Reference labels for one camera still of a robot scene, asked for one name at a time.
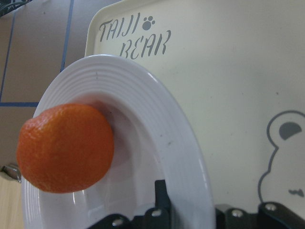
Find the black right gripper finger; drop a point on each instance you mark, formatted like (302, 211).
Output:
(162, 211)

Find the white round plate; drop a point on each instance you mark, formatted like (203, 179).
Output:
(153, 141)

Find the orange fruit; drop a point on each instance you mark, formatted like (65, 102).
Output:
(66, 148)

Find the cream bear tray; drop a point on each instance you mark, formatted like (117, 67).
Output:
(237, 69)

